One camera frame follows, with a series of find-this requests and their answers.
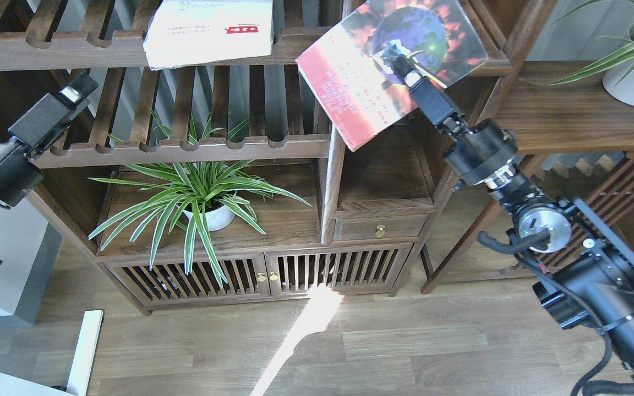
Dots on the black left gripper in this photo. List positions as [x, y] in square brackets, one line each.
[33, 133]

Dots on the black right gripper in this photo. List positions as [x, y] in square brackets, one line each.
[483, 154]

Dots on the red cover book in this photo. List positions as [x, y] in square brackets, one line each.
[350, 75]

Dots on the white book red label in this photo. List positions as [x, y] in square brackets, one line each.
[197, 32]

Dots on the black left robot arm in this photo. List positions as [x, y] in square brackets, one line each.
[33, 133]

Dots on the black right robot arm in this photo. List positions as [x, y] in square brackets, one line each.
[585, 271]

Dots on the spider plant white pot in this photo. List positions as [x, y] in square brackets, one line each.
[185, 194]

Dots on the dark wooden bookshelf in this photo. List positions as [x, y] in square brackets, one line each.
[367, 214]

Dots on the wooden side table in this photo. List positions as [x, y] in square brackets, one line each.
[573, 118]

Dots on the white table leg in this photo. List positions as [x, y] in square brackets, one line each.
[84, 354]

